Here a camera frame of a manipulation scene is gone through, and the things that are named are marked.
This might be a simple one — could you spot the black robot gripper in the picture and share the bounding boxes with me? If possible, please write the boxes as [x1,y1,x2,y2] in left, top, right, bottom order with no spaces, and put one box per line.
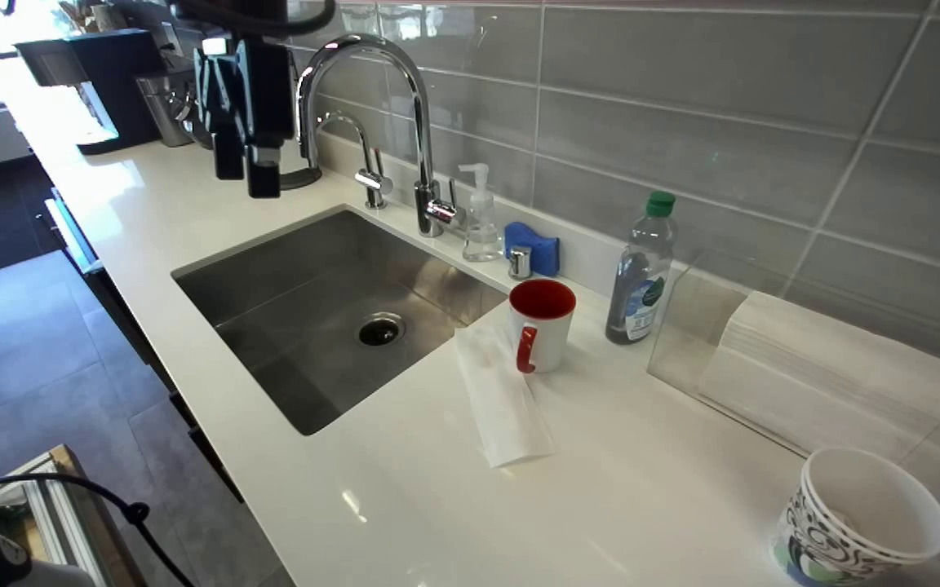
[192,30,301,203]

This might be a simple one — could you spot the big chrome gooseneck faucet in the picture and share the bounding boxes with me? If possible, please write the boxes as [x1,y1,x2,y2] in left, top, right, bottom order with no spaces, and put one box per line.
[295,33,462,239]

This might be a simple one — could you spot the small chrome faucet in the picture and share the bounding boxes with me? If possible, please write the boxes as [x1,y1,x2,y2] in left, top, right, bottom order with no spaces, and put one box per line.
[313,106,397,211]

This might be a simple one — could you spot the stainless steel sink basin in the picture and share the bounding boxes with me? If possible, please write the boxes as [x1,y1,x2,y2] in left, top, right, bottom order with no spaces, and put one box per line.
[170,205,509,439]

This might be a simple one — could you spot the sink drain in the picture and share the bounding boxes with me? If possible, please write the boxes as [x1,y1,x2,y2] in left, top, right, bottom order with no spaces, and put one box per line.
[356,311,408,349]

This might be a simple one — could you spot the clear soap dispenser bottle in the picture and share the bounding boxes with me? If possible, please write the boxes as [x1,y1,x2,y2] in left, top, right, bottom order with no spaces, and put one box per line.
[452,158,507,263]

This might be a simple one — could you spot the blue sponge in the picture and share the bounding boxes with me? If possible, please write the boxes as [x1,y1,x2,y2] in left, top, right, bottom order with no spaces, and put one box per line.
[504,218,565,279]

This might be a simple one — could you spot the clear bottle with green cap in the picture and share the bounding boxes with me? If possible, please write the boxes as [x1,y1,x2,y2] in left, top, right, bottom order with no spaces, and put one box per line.
[603,189,679,349]

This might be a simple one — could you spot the patterned paper cup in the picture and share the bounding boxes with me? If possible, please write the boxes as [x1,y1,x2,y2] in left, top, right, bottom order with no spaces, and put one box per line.
[770,444,940,587]

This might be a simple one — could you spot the white mug with red handle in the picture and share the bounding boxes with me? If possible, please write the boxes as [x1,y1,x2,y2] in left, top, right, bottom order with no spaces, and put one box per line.
[507,276,580,377]

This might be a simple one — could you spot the black cable on floor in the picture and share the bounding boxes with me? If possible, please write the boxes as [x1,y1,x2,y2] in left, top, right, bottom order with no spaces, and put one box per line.
[0,469,198,587]

